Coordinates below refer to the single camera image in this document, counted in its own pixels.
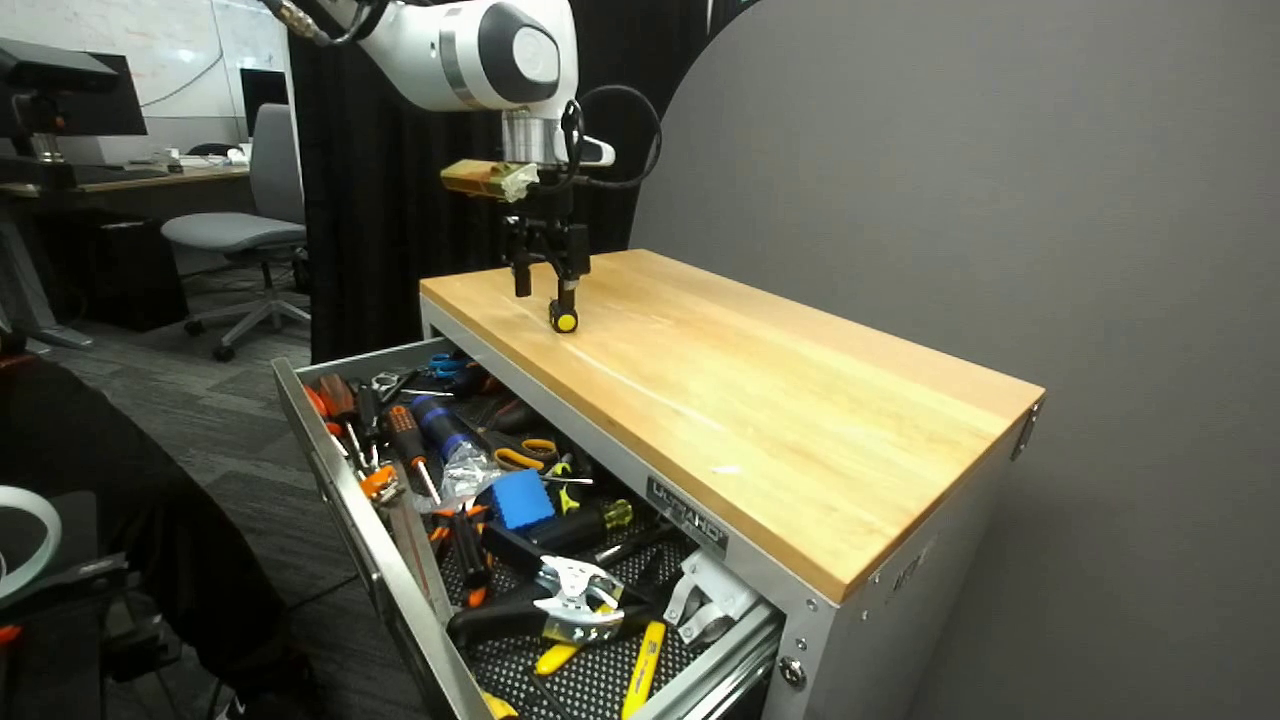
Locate red black handled screwdriver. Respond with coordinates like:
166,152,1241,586
300,374,371,464

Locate black monitor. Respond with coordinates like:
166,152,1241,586
0,32,152,143

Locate yellow handled scissors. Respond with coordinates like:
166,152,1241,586
488,433,566,478

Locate brown desk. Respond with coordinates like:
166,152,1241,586
0,157,261,351

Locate black curtain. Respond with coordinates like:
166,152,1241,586
283,0,755,363

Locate blue handled scissors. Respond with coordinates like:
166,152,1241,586
422,345,476,385

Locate white curved tube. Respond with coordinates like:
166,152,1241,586
0,482,70,605

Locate blue box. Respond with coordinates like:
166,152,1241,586
488,467,561,537

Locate grey backdrop panel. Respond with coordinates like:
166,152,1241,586
629,0,1280,720

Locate blue handled screwdriver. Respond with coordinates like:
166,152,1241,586
404,390,492,472

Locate black under-desk cabinet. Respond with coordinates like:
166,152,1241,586
66,212,192,338

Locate grey cabinet with wood top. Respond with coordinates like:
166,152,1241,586
415,246,1053,720

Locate yellow handled tool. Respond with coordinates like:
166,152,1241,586
618,618,672,720

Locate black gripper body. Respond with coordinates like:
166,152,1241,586
500,195,591,271

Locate grey tool drawer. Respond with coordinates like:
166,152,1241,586
268,334,785,720

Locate grey office chair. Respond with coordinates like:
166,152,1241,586
155,102,322,363

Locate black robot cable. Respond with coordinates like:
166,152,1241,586
569,79,667,192

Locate yellow wrist camera mount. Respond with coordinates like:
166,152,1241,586
442,157,546,209

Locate clear plastic bag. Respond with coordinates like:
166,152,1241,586
435,430,513,514

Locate silver metal bracket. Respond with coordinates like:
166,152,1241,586
659,548,773,652

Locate black mesh drawer liner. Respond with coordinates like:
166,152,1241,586
456,625,700,720

